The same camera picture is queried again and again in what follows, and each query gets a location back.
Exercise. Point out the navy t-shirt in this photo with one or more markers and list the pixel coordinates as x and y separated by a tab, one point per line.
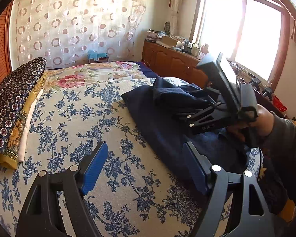
157	128

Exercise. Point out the person's right hand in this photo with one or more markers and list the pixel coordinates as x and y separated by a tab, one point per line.
259	121

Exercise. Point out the circle-patterned sheer curtain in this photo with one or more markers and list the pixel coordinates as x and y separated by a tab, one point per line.
76	17

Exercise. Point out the dark patterned pillow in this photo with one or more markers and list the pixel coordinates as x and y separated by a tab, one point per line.
14	91

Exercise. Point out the red paper item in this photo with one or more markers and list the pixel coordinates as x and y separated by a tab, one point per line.
280	105

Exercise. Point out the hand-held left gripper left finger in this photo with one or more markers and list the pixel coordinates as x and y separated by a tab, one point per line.
95	170

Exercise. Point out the wooden framed window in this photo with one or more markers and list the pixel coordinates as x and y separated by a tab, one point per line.
249	29

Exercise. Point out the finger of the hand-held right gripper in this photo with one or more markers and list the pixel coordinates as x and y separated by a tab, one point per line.
204	126
213	101

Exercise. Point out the navy blanket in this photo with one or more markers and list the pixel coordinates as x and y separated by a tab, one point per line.
148	71

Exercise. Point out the person's right forearm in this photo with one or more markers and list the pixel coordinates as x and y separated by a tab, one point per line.
286	153

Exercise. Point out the teal cloth bundle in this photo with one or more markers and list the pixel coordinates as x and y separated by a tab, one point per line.
95	55

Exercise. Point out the blue floral white bedsheet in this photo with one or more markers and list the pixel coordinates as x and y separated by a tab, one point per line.
76	118

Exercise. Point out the cardboard box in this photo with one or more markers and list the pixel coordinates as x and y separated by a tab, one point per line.
169	40

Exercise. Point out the wooden cabinet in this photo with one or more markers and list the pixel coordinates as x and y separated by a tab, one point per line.
167	59

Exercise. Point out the pink floral blanket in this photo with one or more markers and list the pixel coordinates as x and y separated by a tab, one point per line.
76	79

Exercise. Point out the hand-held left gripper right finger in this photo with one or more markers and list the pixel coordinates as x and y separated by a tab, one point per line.
197	170

